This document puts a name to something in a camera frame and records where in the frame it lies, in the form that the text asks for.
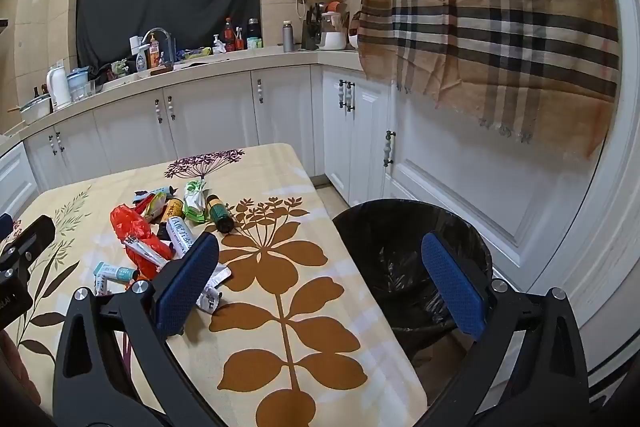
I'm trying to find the red plastic bag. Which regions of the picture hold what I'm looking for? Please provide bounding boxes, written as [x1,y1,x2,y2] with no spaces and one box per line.
[110,205,152,249]

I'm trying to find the green white wrapper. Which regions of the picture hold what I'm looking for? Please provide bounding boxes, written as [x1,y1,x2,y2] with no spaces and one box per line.
[182,179,209,224]

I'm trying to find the white kettle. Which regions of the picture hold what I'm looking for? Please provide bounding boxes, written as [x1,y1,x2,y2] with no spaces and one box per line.
[46,66,74,110]

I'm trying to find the red white appliance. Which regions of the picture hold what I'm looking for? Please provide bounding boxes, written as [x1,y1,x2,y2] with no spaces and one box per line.
[347,12,364,50]

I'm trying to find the beige kitchen countertop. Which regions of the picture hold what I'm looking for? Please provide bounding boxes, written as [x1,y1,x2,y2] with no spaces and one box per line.
[0,44,364,148]

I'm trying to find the pot with lid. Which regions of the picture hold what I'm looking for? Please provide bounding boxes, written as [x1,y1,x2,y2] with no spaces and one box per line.
[19,94,54,126]

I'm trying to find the black knife block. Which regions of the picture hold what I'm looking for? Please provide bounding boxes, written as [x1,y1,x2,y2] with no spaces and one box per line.
[301,4,324,50]

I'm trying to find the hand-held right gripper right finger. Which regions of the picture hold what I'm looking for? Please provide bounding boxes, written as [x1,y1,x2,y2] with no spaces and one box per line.
[415,231,589,427]

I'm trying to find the white box blue text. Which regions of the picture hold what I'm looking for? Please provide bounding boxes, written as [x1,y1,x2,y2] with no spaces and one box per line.
[166,216,199,261]

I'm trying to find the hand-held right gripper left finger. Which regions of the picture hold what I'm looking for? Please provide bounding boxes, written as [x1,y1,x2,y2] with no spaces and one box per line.
[52,231,221,427]

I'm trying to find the white base cabinets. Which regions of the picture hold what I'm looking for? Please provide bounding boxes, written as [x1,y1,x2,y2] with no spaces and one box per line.
[0,63,389,208]

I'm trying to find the black trash bin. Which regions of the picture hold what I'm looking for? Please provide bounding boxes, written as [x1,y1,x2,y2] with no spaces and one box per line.
[331,201,494,405]

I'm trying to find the teal white packet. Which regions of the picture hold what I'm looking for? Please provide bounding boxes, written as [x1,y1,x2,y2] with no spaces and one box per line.
[95,262,140,283]

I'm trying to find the orange yellow bottle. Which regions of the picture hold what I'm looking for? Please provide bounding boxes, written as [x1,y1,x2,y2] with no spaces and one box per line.
[160,199,185,228]

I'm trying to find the yellow green wrapper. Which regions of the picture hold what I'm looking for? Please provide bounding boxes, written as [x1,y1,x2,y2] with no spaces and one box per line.
[145,198,169,221]

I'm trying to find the floral tablecloth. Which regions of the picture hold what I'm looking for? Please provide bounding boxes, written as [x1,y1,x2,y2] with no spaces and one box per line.
[0,143,427,427]

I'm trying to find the water filter pitcher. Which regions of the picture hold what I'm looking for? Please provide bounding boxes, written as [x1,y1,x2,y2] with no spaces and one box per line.
[67,67,96,103]

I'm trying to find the dark green bottle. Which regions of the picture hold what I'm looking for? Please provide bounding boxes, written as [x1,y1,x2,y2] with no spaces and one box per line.
[206,194,236,233]

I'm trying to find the white tall cabinet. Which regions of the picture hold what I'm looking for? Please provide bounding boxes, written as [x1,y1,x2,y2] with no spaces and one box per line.
[382,79,640,360]

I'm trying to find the beige plaid cloth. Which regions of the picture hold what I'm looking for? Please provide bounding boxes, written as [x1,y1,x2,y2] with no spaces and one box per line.
[357,0,621,158]

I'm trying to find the orange red wrapper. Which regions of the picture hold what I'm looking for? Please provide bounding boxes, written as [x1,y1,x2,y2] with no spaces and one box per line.
[124,236,174,281]

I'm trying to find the white blender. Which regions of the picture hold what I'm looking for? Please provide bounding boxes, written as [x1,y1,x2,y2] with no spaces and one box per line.
[319,1,349,52]

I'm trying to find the chrome faucet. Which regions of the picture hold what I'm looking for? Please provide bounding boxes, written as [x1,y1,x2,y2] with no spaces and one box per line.
[142,27,177,64]

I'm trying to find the person's left forearm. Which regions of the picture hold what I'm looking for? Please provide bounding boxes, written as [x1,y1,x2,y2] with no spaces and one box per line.
[0,332,42,409]

